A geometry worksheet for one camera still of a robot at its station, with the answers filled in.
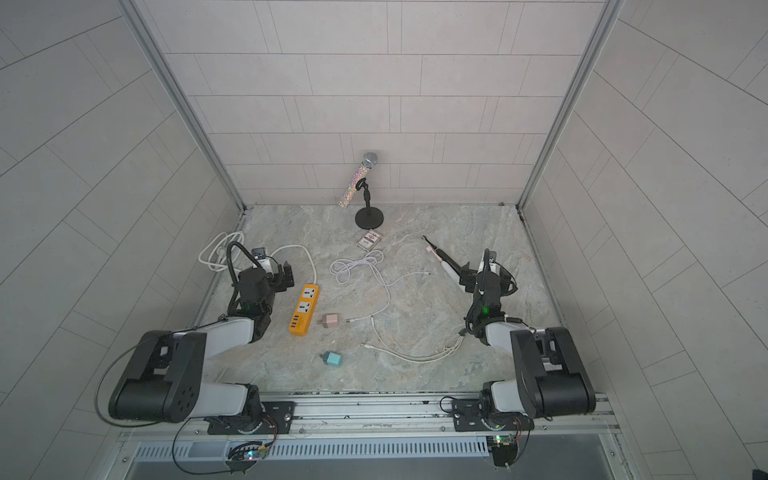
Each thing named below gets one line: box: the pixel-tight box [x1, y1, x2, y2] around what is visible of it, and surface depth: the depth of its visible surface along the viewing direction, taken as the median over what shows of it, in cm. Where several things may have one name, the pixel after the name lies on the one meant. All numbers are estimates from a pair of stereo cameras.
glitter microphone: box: [338, 152, 378, 208], surface depth 98 cm
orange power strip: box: [288, 284, 320, 336], surface depth 88 cm
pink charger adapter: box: [317, 313, 338, 328], surface depth 86 cm
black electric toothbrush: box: [421, 235, 462, 275], surface depth 101 cm
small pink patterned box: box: [356, 230, 384, 252], surface depth 107 cm
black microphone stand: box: [355, 178, 384, 230], surface depth 114 cm
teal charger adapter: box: [319, 351, 342, 368], surface depth 79 cm
